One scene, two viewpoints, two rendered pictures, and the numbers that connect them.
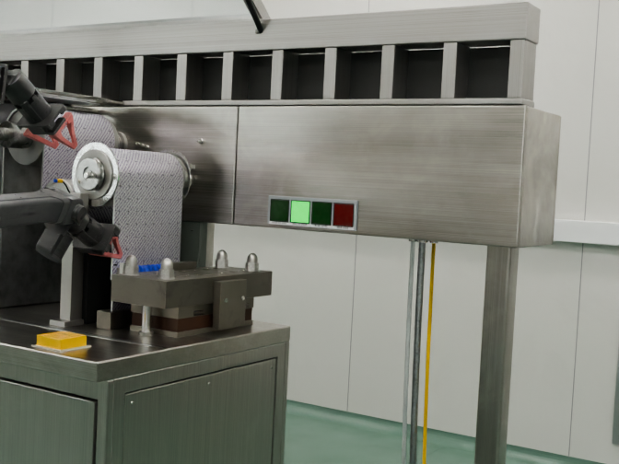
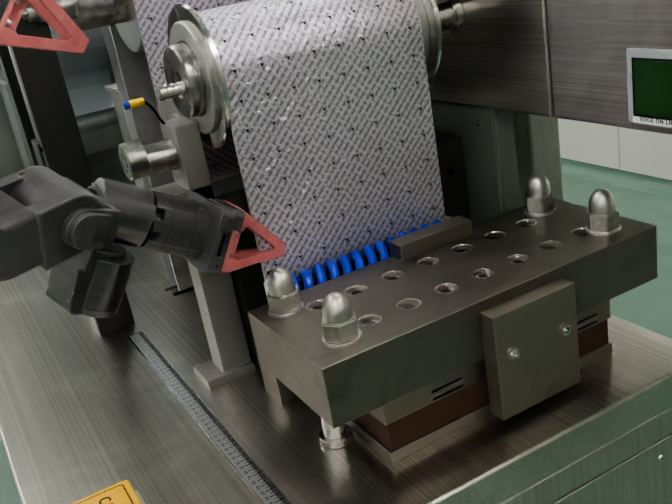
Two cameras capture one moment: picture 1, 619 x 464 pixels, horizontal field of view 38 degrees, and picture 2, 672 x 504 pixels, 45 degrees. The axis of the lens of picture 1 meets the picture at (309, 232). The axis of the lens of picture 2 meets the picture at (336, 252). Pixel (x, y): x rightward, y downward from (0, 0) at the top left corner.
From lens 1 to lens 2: 1.45 m
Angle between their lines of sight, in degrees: 36
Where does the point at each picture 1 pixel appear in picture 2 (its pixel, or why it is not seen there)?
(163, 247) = (395, 195)
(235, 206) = (553, 76)
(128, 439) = not seen: outside the picture
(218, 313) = (498, 386)
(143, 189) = (310, 88)
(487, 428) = not seen: outside the picture
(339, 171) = not seen: outside the picture
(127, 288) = (272, 351)
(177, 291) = (364, 377)
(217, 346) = (489, 488)
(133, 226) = (301, 177)
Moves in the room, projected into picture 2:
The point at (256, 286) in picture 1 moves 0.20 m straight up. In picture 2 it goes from (612, 276) to (602, 80)
